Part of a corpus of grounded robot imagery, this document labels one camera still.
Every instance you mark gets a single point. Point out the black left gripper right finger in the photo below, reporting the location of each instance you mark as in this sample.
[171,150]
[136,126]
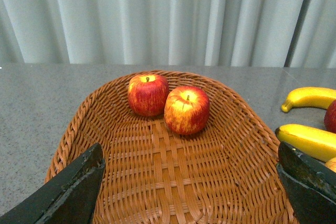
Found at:
[309,185]

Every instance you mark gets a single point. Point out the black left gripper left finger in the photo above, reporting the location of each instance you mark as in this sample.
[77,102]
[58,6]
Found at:
[69,197]

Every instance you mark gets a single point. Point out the yellow banana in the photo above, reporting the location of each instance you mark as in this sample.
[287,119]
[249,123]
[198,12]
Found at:
[317,143]
[316,97]

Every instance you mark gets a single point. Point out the pale fruit at edge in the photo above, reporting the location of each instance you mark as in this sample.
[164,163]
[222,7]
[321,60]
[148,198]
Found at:
[331,164]

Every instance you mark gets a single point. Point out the brown wicker basket left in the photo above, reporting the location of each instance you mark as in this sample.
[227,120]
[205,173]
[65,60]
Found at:
[226,173]

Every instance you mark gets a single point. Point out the red yellow apple front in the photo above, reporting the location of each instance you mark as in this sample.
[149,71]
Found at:
[186,110]

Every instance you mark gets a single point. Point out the grey pleated curtain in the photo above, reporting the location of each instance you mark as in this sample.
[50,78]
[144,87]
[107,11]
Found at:
[254,33]

